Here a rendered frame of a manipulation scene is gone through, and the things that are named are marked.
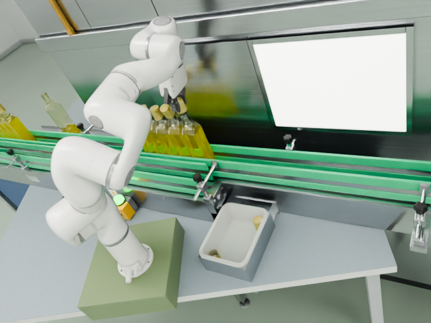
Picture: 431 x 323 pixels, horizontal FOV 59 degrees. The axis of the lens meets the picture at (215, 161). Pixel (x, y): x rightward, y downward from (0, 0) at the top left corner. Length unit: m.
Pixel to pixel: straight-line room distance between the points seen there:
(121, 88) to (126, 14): 0.54
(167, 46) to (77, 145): 0.34
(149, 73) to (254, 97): 0.44
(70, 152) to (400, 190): 0.85
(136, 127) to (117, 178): 0.12
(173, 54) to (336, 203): 0.66
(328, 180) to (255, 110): 0.34
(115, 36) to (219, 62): 0.40
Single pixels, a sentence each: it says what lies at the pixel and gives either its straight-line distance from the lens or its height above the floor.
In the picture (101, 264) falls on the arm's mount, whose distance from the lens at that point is 1.43.
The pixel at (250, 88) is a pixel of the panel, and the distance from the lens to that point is 1.26.
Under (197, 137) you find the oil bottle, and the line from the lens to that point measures 1.31.
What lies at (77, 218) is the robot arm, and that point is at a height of 1.21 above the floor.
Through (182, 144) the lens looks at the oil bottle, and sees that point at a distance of 1.37.
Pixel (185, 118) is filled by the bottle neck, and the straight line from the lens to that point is 1.29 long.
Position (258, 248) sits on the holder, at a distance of 1.25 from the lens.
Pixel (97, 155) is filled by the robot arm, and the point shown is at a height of 1.37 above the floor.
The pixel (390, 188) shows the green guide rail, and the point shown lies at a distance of 1.17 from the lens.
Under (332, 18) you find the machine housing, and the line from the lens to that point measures 1.06.
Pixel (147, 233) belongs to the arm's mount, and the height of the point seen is 0.84.
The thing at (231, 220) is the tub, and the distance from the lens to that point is 1.39.
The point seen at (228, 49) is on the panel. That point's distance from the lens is 1.21.
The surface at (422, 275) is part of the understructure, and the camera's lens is 1.89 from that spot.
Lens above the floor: 1.81
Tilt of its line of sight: 40 degrees down
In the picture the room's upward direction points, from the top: 25 degrees counter-clockwise
